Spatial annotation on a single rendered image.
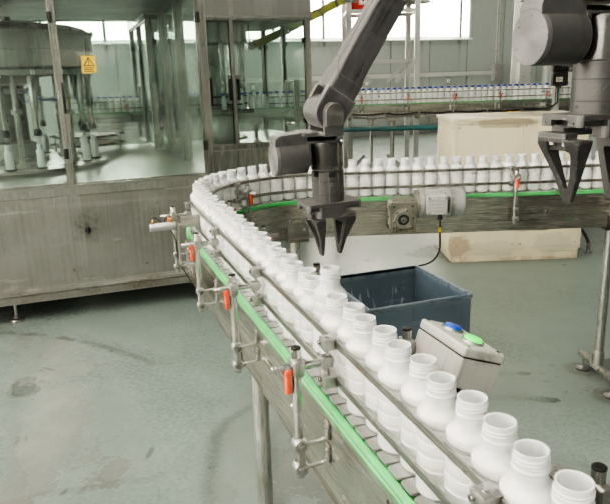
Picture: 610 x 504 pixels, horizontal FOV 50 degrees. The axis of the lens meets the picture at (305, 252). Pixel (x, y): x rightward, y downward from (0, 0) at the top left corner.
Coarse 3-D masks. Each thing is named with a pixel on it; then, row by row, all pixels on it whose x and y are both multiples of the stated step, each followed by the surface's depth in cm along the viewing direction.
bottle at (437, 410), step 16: (432, 384) 82; (448, 384) 81; (432, 400) 82; (448, 400) 82; (432, 416) 82; (448, 416) 81; (416, 448) 86; (432, 448) 82; (432, 464) 83; (416, 480) 86; (432, 496) 84
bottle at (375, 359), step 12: (372, 336) 99; (384, 336) 97; (396, 336) 98; (372, 348) 100; (384, 348) 98; (372, 360) 98; (384, 360) 98; (372, 372) 99; (372, 384) 99; (372, 396) 100; (372, 408) 100
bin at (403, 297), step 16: (368, 272) 201; (384, 272) 203; (400, 272) 205; (416, 272) 206; (352, 288) 201; (368, 288) 203; (384, 288) 205; (400, 288) 207; (416, 288) 208; (432, 288) 198; (448, 288) 189; (368, 304) 204; (384, 304) 206; (400, 304) 172; (416, 304) 173; (432, 304) 175; (448, 304) 177; (464, 304) 179; (384, 320) 171; (400, 320) 173; (416, 320) 175; (432, 320) 177; (448, 320) 178; (464, 320) 180
